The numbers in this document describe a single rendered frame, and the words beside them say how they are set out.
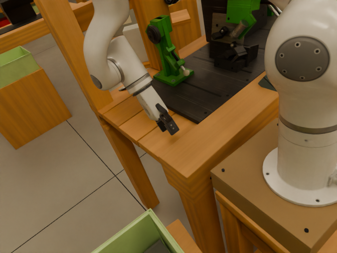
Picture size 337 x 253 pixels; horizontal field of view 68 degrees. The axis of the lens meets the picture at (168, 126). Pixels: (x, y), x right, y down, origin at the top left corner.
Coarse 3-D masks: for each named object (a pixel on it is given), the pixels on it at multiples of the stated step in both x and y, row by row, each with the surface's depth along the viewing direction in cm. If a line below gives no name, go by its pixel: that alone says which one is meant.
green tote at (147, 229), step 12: (144, 216) 59; (156, 216) 58; (132, 228) 58; (144, 228) 61; (156, 228) 63; (108, 240) 57; (120, 240) 58; (132, 240) 60; (144, 240) 63; (156, 240) 66; (168, 240) 53; (96, 252) 55; (108, 252) 57; (120, 252) 60; (132, 252) 62; (180, 252) 51
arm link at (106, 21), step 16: (96, 0) 58; (112, 0) 58; (96, 16) 62; (112, 16) 60; (128, 16) 64; (96, 32) 61; (112, 32) 61; (96, 48) 62; (96, 64) 64; (112, 64) 69; (96, 80) 68; (112, 80) 69
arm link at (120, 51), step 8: (112, 40) 69; (120, 40) 70; (112, 48) 69; (120, 48) 70; (128, 48) 71; (112, 56) 70; (120, 56) 70; (128, 56) 71; (136, 56) 73; (120, 64) 70; (128, 64) 71; (136, 64) 72; (120, 72) 70; (128, 72) 71; (136, 72) 72; (144, 72) 73; (128, 80) 72; (136, 80) 72
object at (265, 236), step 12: (216, 192) 72; (228, 204) 69; (240, 216) 66; (252, 228) 64; (264, 240) 62; (336, 240) 56; (276, 252) 60; (288, 252) 56; (324, 252) 55; (336, 252) 54
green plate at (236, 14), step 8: (232, 0) 101; (240, 0) 99; (248, 0) 96; (256, 0) 99; (232, 8) 103; (240, 8) 100; (248, 8) 97; (256, 8) 101; (232, 16) 104; (240, 16) 101
